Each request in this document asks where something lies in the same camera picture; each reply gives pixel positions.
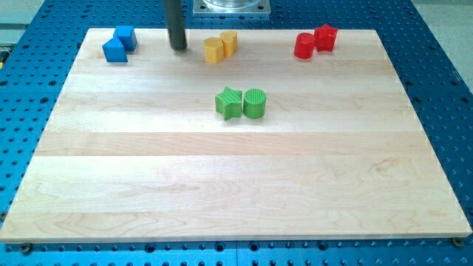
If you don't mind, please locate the wooden board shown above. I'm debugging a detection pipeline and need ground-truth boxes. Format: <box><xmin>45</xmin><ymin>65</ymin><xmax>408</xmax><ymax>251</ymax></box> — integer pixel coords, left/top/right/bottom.
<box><xmin>1</xmin><ymin>28</ymin><xmax>472</xmax><ymax>243</ymax></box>

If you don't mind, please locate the left board corner screw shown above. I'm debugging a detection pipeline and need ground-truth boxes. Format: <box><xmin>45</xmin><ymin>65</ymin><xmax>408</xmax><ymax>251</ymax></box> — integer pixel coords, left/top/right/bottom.
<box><xmin>18</xmin><ymin>243</ymin><xmax>33</xmax><ymax>254</ymax></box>

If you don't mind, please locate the board corner screw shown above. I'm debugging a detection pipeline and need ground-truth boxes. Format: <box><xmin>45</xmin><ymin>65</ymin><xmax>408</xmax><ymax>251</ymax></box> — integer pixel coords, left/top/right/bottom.
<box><xmin>18</xmin><ymin>243</ymin><xmax>33</xmax><ymax>254</ymax></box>
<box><xmin>451</xmin><ymin>238</ymin><xmax>464</xmax><ymax>248</ymax></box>

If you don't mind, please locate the right board corner screw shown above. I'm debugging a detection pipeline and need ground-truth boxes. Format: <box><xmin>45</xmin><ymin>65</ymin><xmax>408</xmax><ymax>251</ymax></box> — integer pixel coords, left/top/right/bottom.
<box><xmin>451</xmin><ymin>238</ymin><xmax>464</xmax><ymax>248</ymax></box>

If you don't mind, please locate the green star block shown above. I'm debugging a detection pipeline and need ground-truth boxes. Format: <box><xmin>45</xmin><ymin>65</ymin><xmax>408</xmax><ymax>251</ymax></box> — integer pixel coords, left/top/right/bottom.
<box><xmin>215</xmin><ymin>86</ymin><xmax>242</xmax><ymax>120</ymax></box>

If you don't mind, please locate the green cylinder block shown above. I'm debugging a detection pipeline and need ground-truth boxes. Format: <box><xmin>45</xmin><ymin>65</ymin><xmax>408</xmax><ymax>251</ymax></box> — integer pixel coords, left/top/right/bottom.
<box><xmin>243</xmin><ymin>89</ymin><xmax>267</xmax><ymax>119</ymax></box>

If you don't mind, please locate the yellow hexagon block front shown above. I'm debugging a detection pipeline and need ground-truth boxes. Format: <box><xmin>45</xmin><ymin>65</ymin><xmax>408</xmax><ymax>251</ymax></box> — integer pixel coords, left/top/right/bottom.
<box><xmin>203</xmin><ymin>37</ymin><xmax>225</xmax><ymax>64</ymax></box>

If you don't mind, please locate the yellow block rear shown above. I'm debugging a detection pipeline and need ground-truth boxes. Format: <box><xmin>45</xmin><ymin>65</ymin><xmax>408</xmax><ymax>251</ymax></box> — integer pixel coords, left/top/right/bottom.
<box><xmin>220</xmin><ymin>30</ymin><xmax>238</xmax><ymax>58</ymax></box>

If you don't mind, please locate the red cylinder block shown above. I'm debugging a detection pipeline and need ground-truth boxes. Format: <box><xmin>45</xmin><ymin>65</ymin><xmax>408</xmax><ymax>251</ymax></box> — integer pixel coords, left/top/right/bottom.
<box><xmin>293</xmin><ymin>33</ymin><xmax>315</xmax><ymax>59</ymax></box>

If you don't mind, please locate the red star block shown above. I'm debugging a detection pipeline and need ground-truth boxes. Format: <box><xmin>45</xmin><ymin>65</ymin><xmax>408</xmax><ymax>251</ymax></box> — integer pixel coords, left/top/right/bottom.
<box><xmin>314</xmin><ymin>24</ymin><xmax>338</xmax><ymax>52</ymax></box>

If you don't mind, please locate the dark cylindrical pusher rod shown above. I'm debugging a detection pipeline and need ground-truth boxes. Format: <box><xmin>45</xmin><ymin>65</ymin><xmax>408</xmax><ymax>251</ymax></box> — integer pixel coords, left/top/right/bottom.
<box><xmin>163</xmin><ymin>0</ymin><xmax>187</xmax><ymax>51</ymax></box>

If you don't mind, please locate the blue pentagon block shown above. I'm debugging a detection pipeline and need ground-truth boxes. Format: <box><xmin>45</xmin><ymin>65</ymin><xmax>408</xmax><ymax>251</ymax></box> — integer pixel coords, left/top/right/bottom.
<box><xmin>102</xmin><ymin>36</ymin><xmax>128</xmax><ymax>63</ymax></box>

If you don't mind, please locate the blue cube block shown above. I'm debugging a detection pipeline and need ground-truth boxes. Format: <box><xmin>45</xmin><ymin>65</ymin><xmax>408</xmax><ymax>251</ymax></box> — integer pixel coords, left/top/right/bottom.
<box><xmin>113</xmin><ymin>25</ymin><xmax>137</xmax><ymax>52</ymax></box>

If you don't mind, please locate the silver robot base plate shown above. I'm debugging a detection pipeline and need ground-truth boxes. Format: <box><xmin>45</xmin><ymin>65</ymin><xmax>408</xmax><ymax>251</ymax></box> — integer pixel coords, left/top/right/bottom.
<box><xmin>193</xmin><ymin>0</ymin><xmax>271</xmax><ymax>15</ymax></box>

